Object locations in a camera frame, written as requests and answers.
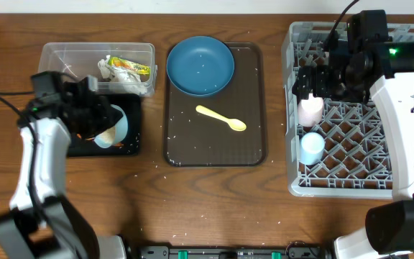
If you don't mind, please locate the pink cup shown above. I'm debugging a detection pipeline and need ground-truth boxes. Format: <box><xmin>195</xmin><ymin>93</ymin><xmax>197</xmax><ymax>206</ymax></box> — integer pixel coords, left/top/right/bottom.
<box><xmin>298</xmin><ymin>94</ymin><xmax>324</xmax><ymax>127</ymax></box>

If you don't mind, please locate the light blue rice bowl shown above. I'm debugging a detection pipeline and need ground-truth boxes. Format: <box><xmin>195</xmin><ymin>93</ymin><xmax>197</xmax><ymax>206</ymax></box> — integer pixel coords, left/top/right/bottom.
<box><xmin>93</xmin><ymin>104</ymin><xmax>129</xmax><ymax>149</ymax></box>

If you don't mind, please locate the white tissue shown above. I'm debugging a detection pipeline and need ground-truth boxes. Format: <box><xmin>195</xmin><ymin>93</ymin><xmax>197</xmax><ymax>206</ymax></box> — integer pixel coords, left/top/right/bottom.
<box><xmin>97</xmin><ymin>55</ymin><xmax>147</xmax><ymax>95</ymax></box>

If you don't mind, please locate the yellow green snack wrapper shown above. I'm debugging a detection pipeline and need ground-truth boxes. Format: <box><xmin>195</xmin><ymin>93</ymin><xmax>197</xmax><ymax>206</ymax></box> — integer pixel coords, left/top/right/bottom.
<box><xmin>107</xmin><ymin>56</ymin><xmax>151</xmax><ymax>76</ymax></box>

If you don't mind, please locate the light blue cup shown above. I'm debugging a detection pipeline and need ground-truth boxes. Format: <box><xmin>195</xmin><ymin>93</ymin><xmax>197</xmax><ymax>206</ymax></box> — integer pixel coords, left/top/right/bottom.
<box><xmin>300</xmin><ymin>132</ymin><xmax>325</xmax><ymax>165</ymax></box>

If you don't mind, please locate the orange carrot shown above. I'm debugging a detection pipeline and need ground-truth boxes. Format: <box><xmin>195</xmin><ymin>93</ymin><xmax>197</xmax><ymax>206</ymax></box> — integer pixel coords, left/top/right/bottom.
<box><xmin>76</xmin><ymin>133</ymin><xmax>123</xmax><ymax>149</ymax></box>

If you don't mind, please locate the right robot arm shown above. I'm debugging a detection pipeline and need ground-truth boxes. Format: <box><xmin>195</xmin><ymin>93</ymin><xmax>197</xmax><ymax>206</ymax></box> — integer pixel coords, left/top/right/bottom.
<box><xmin>292</xmin><ymin>10</ymin><xmax>414</xmax><ymax>258</ymax></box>

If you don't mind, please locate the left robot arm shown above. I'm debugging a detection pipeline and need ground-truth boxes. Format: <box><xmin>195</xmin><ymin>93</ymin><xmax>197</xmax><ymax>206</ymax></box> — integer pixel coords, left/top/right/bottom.
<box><xmin>0</xmin><ymin>71</ymin><xmax>130</xmax><ymax>259</ymax></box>

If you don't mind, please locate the clear plastic waste bin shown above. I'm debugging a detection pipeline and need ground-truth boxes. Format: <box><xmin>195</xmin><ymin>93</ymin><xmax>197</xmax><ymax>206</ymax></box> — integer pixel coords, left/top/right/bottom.
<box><xmin>38</xmin><ymin>42</ymin><xmax>157</xmax><ymax>97</ymax></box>

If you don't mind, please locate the grey dishwasher rack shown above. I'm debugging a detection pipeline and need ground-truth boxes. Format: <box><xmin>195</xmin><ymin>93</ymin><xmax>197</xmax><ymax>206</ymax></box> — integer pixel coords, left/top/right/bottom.
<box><xmin>281</xmin><ymin>22</ymin><xmax>414</xmax><ymax>200</ymax></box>

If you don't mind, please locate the black rectangular tray bin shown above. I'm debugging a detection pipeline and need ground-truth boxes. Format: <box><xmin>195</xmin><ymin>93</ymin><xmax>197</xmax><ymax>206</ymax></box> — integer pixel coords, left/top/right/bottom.
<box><xmin>67</xmin><ymin>94</ymin><xmax>142</xmax><ymax>158</ymax></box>

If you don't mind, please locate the yellow plastic spoon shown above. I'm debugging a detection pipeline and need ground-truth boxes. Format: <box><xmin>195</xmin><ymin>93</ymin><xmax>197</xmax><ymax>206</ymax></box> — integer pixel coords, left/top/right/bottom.
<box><xmin>195</xmin><ymin>105</ymin><xmax>247</xmax><ymax>132</ymax></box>

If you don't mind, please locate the dark blue plate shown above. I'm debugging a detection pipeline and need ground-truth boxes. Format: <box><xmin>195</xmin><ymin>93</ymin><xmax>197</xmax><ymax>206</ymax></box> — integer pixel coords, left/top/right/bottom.
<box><xmin>166</xmin><ymin>36</ymin><xmax>235</xmax><ymax>97</ymax></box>

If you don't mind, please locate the brown serving tray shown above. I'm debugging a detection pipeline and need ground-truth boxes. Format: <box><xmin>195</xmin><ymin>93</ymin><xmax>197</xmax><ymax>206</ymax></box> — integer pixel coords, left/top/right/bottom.
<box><xmin>164</xmin><ymin>42</ymin><xmax>267</xmax><ymax>167</ymax></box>

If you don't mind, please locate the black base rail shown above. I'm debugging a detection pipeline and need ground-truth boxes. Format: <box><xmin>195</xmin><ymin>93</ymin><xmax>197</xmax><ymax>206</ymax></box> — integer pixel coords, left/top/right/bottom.
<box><xmin>132</xmin><ymin>241</ymin><xmax>336</xmax><ymax>259</ymax></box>

